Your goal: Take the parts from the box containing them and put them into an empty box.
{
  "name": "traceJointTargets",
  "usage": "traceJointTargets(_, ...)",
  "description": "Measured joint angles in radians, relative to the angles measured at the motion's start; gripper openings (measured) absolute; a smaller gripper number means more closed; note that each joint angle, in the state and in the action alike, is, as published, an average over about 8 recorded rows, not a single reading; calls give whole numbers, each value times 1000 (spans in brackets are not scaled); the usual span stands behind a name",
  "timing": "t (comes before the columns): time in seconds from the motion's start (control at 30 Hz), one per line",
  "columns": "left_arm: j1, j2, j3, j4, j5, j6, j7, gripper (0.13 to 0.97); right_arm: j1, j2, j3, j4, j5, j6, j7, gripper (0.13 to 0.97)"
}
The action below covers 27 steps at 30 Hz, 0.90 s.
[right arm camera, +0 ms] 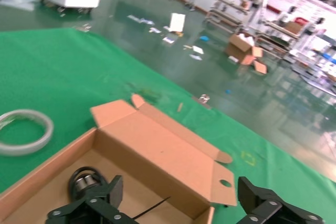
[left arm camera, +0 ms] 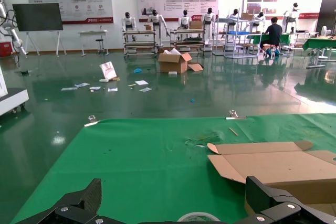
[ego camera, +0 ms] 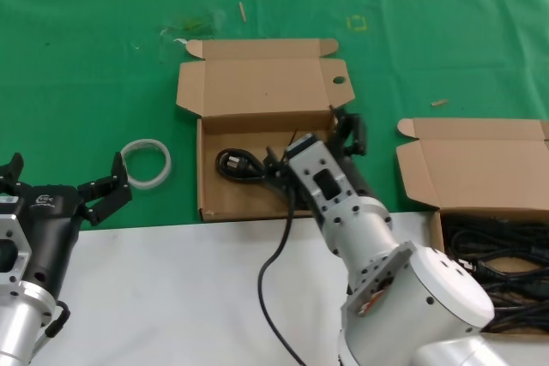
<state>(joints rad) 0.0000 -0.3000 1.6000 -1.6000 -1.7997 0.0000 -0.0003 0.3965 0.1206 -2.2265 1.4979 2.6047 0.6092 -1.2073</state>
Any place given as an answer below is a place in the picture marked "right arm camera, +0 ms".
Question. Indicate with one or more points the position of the white paper sheet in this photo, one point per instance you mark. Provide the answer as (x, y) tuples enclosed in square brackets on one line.
[(195, 57), (198, 49), (155, 30), (134, 18), (168, 40), (147, 21)]

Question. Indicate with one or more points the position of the open brown cardboard box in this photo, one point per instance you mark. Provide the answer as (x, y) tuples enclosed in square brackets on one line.
[(157, 150)]

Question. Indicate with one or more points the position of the white black humanoid robot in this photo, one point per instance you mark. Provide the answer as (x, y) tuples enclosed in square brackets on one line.
[(258, 1)]

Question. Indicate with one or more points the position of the small wooden stick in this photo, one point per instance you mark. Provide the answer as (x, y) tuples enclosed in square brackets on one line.
[(180, 107)]

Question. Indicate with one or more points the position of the blue cloth piece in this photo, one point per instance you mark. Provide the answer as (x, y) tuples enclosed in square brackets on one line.
[(204, 38)]

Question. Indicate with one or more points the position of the white tape roll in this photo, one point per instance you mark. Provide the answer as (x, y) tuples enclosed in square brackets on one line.
[(48, 129)]

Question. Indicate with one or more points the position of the silver binder clip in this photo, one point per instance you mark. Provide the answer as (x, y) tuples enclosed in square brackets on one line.
[(203, 100)]

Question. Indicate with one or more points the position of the small closed cardboard box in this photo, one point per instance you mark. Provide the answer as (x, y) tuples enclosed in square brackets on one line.
[(244, 3), (293, 27)]

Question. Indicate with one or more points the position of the white leaning sign on floor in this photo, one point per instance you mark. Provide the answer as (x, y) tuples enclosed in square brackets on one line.
[(177, 22)]

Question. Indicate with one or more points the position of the green table cloth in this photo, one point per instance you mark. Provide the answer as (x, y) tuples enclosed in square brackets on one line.
[(52, 77)]

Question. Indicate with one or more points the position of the large open cardboard box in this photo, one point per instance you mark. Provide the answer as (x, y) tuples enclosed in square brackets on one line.
[(244, 48)]

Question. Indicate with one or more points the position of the white foam piece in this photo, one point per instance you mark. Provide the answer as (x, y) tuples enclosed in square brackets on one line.
[(233, 59)]

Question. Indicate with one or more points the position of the metal frame workbench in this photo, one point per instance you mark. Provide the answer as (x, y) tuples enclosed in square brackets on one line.
[(275, 40), (223, 16)]

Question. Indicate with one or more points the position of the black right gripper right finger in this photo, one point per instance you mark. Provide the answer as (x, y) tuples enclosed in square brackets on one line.
[(257, 203)]

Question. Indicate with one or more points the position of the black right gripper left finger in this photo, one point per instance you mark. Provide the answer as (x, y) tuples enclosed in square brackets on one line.
[(99, 205)]

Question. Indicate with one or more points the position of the clear plastic scrap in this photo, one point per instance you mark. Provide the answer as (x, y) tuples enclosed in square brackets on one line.
[(147, 94)]

